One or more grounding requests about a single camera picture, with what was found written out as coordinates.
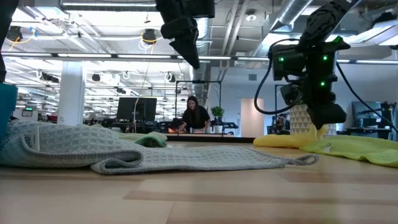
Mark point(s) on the teal bin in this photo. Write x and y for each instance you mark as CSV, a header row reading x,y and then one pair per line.
x,y
6,109

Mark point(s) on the black desk stand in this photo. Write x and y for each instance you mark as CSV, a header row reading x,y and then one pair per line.
x,y
230,125

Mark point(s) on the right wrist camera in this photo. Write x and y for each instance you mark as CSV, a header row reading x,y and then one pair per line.
x,y
290,94

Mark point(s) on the white building column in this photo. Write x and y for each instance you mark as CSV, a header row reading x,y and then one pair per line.
x,y
71,93

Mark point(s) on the ceiling light rail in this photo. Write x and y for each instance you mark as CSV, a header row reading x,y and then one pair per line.
x,y
84,55

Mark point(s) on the person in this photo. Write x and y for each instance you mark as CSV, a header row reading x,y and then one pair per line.
x,y
196,116

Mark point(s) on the black computer monitor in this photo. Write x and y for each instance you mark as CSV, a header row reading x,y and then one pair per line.
x,y
136,109

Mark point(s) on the pale green microfiber towel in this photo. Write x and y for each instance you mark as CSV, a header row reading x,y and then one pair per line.
x,y
152,138

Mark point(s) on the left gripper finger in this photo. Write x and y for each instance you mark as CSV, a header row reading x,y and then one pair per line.
x,y
189,49

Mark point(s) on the silver ventilation duct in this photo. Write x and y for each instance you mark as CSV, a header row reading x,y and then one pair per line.
x,y
289,12
203,31

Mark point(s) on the distant wooden table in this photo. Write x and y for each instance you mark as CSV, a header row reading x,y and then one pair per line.
x,y
199,135

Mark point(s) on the black table edge frame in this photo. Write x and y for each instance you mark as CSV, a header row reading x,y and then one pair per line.
x,y
211,139

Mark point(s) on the lime green microfiber towel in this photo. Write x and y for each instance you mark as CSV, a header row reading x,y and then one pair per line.
x,y
357,149

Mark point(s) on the white triangle pattern planter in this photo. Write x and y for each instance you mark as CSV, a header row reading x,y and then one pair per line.
x,y
300,118

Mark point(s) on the small potted plant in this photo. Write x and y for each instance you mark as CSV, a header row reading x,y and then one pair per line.
x,y
217,112

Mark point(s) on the dark wall screen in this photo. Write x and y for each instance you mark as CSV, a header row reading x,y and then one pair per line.
x,y
365,110

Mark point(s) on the yellow microfiber towel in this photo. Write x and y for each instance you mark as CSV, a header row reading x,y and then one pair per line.
x,y
280,141

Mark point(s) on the grey waffle weave towel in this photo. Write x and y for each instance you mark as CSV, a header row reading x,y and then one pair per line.
x,y
186,158

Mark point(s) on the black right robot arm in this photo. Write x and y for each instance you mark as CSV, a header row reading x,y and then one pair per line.
x,y
323,18

